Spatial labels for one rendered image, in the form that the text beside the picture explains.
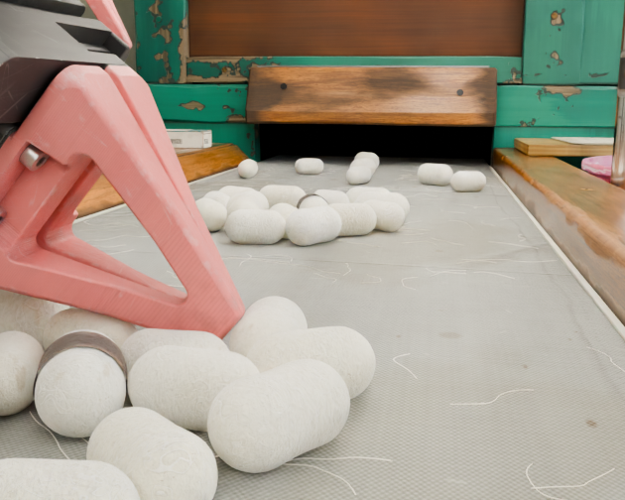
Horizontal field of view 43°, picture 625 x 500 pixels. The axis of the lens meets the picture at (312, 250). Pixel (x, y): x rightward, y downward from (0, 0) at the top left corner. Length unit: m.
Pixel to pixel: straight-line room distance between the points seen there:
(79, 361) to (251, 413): 0.05
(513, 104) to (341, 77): 0.21
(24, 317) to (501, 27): 0.84
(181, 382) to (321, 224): 0.25
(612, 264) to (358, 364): 0.15
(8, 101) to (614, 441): 0.16
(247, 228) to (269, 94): 0.55
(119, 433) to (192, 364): 0.04
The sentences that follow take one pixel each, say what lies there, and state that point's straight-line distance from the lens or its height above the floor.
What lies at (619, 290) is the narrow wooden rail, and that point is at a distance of 0.31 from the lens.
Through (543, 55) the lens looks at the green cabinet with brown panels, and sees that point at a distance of 1.01.
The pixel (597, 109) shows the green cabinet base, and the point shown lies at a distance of 1.02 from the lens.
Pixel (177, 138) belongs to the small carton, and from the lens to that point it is 0.92.
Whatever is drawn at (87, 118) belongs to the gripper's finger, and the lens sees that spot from 0.21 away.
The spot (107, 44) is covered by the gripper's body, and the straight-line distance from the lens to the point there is 0.28.
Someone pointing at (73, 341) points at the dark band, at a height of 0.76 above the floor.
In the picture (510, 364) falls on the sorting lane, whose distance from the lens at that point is 0.25.
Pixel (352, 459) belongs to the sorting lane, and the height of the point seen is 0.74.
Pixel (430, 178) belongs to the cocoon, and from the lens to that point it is 0.76.
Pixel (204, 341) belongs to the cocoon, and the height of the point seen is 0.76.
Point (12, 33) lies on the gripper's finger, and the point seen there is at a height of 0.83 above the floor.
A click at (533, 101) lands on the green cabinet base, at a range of 1.01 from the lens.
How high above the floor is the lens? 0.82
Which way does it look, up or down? 11 degrees down
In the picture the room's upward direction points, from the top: straight up
